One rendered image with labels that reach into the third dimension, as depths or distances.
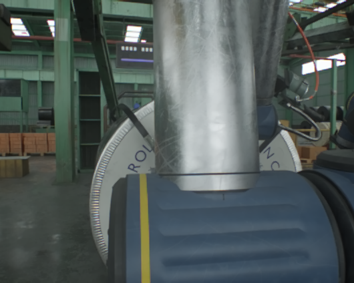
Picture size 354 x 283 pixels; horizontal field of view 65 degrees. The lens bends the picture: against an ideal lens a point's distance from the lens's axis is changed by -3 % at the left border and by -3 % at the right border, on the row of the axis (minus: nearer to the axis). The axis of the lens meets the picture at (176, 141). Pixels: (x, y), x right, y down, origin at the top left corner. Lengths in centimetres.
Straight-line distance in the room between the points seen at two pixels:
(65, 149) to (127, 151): 469
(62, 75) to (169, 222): 586
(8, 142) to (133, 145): 1106
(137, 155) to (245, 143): 108
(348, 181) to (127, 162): 111
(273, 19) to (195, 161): 48
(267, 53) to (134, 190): 51
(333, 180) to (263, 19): 44
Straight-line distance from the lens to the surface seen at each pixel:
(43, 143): 1194
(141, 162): 139
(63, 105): 602
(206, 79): 32
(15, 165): 728
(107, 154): 137
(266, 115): 77
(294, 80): 153
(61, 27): 631
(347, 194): 38
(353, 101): 127
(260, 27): 72
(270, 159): 164
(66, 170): 607
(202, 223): 29
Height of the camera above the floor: 118
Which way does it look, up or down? 3 degrees down
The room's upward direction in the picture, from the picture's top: straight up
